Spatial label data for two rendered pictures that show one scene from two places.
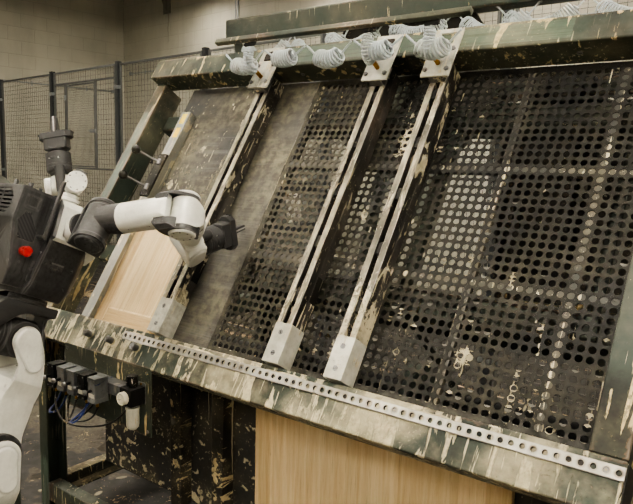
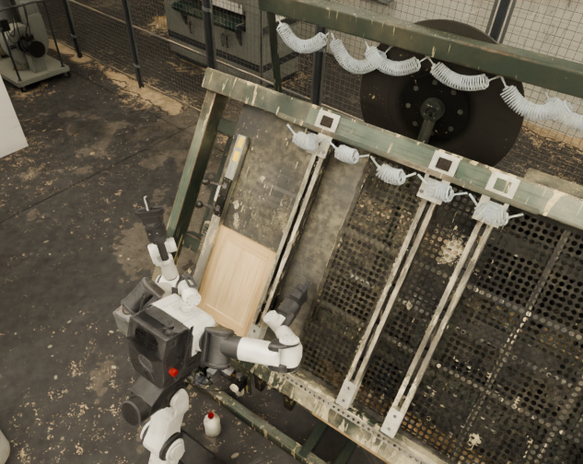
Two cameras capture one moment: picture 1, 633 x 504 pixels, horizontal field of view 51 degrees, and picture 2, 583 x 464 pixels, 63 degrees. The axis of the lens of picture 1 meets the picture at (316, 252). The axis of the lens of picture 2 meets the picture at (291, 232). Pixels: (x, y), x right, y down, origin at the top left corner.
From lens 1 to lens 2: 1.75 m
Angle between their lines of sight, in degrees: 35
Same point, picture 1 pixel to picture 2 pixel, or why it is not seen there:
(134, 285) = (222, 292)
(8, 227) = (159, 365)
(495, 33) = (547, 200)
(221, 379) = (305, 399)
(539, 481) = not seen: outside the picture
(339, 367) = (391, 429)
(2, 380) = (164, 413)
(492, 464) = not seen: outside the picture
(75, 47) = not seen: outside the picture
